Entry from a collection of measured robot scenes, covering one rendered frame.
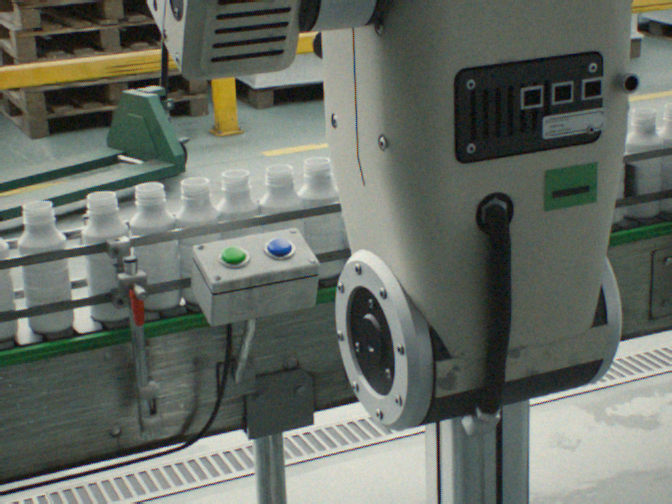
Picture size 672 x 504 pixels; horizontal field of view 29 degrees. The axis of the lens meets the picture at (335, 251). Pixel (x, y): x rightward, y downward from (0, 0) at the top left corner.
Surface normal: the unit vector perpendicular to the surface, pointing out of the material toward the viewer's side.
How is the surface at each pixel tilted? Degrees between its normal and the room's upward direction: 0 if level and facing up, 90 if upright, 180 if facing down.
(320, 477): 0
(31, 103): 90
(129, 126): 90
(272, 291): 110
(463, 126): 90
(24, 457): 90
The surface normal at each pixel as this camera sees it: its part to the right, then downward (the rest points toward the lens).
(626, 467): -0.04, -0.94
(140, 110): -0.72, 0.26
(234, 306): 0.40, 0.58
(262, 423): 0.41, 0.28
